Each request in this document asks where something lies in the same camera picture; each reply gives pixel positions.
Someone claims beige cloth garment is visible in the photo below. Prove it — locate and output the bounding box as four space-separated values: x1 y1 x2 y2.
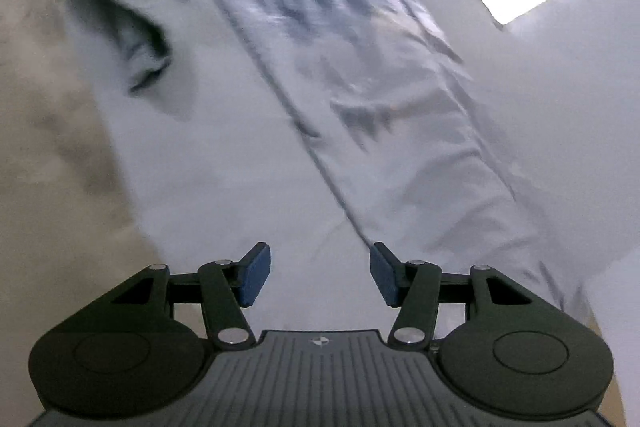
1 0 158 426

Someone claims blue patterned quilt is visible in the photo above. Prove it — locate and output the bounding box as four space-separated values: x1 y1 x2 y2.
216 0 587 320

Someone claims blue bed sheet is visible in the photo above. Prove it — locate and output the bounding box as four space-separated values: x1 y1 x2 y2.
64 0 395 333

